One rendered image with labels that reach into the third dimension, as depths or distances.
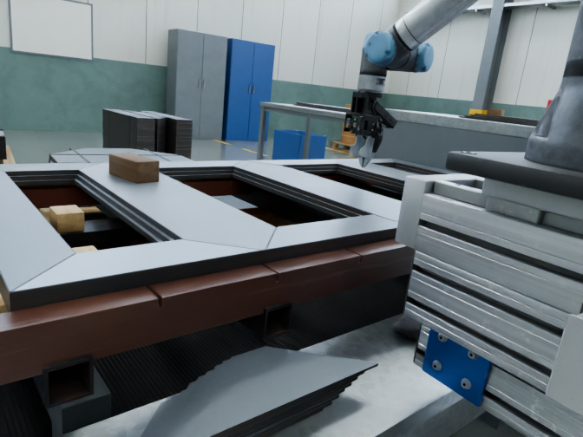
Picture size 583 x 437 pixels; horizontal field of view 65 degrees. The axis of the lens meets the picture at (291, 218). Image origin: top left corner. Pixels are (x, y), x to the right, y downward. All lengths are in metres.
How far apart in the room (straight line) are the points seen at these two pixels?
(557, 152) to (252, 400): 0.43
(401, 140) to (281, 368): 1.56
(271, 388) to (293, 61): 10.60
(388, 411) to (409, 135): 1.52
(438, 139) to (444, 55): 10.28
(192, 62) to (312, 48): 3.40
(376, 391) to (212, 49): 8.81
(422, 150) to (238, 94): 7.75
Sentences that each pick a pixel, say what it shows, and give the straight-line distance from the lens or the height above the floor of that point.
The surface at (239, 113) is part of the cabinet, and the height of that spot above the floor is 0.55.
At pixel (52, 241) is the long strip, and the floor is 0.85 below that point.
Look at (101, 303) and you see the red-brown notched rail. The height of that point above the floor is 0.83.
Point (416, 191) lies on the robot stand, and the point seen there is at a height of 0.98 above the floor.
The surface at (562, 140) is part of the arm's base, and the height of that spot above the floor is 1.06.
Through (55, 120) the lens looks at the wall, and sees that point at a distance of 9.12.
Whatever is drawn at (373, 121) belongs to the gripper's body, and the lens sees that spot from 1.32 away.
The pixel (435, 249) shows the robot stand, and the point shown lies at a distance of 0.59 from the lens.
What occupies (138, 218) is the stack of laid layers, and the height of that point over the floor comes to 0.84.
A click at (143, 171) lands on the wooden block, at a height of 0.87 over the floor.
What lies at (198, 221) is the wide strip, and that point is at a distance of 0.82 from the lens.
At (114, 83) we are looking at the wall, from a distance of 9.30.
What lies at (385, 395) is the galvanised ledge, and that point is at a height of 0.68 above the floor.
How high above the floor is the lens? 1.08
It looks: 15 degrees down
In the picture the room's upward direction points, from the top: 6 degrees clockwise
